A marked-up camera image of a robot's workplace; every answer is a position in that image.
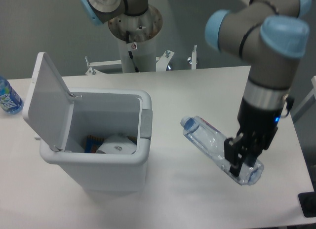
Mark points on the white trash can lid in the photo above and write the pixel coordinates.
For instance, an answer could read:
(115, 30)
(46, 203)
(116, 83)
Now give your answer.
(49, 107)

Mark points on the black table corner clamp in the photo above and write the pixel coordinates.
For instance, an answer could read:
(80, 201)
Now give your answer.
(308, 203)

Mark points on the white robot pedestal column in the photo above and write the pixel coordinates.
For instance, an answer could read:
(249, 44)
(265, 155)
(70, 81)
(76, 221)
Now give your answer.
(142, 29)

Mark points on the white paper wrapper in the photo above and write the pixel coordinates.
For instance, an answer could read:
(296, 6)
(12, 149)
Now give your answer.
(117, 144)

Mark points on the white plastic trash can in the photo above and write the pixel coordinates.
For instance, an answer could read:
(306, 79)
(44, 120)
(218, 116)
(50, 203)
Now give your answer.
(103, 113)

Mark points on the white metal base frame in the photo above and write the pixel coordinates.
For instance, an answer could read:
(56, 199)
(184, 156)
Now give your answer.
(133, 60)

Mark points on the blue labelled water bottle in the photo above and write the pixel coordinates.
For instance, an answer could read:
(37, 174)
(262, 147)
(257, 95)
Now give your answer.
(10, 101)

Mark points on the crushed clear plastic bottle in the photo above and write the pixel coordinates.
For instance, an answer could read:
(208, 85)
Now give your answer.
(210, 141)

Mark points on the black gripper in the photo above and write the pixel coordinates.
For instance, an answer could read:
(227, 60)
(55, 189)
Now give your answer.
(257, 128)

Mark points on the white furniture leg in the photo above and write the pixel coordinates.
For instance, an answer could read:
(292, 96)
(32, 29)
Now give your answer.
(306, 103)

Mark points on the blue orange snack packet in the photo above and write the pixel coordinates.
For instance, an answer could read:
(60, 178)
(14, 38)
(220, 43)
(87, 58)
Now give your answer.
(92, 144)

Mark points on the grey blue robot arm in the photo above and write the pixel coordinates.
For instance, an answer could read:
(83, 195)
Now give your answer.
(272, 38)

